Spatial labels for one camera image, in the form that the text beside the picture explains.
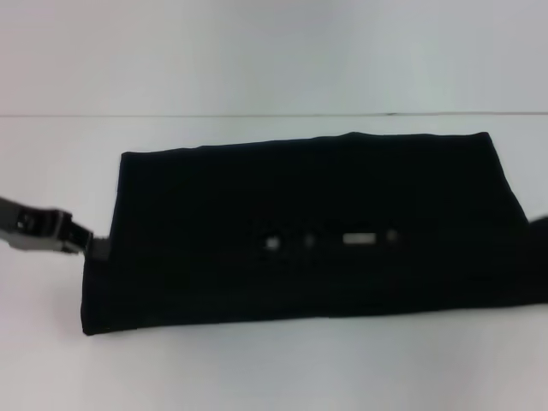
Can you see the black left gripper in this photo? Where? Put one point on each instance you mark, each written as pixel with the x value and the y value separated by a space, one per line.
pixel 30 227

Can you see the black shirt with white print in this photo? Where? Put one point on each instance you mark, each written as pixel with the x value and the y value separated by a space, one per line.
pixel 299 235

